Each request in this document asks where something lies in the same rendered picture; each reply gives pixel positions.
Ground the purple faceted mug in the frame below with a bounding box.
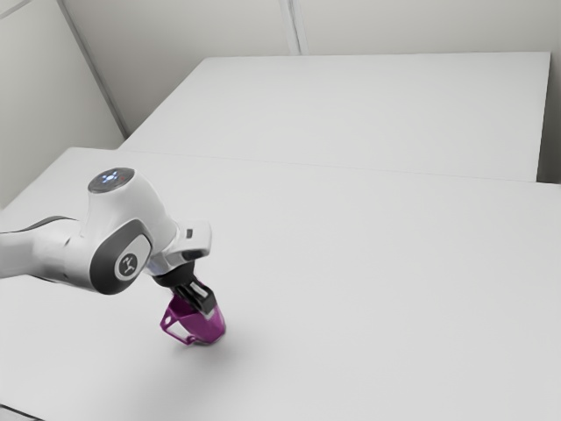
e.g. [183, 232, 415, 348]
[159, 279, 227, 346]

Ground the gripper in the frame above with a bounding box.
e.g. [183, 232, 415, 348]
[152, 260, 217, 318]

